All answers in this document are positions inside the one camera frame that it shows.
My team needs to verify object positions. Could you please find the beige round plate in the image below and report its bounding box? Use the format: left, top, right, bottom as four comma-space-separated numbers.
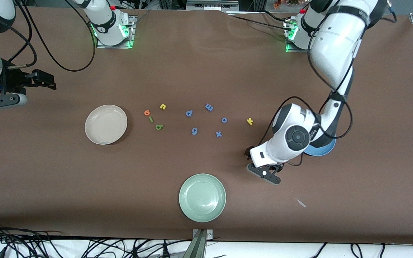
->
85, 104, 128, 145

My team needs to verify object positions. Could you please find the green round plate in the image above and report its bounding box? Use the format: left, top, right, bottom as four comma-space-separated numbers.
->
179, 173, 227, 223

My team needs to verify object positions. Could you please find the blue round plate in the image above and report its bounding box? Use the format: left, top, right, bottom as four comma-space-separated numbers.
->
303, 138, 337, 157

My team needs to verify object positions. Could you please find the brown table cover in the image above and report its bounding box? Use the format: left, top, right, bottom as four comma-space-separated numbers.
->
0, 6, 413, 245

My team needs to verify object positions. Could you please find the orange background object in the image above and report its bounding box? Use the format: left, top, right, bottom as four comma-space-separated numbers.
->
273, 0, 300, 8

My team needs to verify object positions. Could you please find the silver metal box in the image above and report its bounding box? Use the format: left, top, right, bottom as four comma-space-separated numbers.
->
186, 0, 239, 12

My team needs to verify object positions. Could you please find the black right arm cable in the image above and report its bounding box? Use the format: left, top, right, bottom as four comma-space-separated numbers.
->
8, 0, 98, 71

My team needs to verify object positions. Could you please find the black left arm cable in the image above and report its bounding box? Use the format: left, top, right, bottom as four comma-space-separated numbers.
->
262, 21, 354, 167

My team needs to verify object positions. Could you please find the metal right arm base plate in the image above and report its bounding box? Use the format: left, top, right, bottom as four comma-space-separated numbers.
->
96, 14, 136, 49

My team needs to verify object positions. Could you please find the metal table edge bracket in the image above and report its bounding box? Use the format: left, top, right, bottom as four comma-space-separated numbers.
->
192, 229, 214, 258

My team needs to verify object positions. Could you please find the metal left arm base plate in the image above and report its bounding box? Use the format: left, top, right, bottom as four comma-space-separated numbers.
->
285, 18, 323, 54

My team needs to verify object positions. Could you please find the black cable near arm base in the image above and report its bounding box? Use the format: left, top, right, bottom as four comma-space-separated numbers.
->
224, 13, 293, 31

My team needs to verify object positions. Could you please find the black floor cable tangle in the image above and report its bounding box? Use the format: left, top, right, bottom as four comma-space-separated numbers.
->
0, 220, 63, 258
81, 238, 193, 258

